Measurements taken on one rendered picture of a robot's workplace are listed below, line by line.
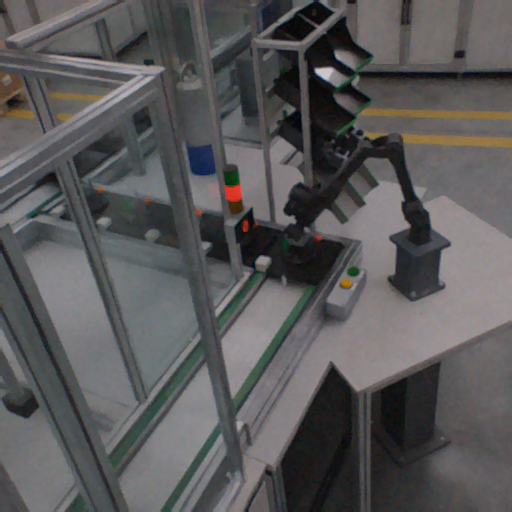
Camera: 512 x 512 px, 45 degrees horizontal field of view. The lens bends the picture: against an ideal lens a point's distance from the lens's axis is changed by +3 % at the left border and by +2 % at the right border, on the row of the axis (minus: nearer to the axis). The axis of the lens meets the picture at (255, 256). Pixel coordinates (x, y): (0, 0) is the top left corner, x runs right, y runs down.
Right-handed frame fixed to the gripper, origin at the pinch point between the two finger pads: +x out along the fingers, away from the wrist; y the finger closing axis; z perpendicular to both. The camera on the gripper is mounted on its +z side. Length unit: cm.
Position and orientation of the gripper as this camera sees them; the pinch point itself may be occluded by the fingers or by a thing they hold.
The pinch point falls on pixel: (295, 228)
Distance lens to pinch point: 214.9
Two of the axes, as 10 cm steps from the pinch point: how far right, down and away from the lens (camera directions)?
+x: -4.5, 5.0, 7.4
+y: -4.7, 5.8, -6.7
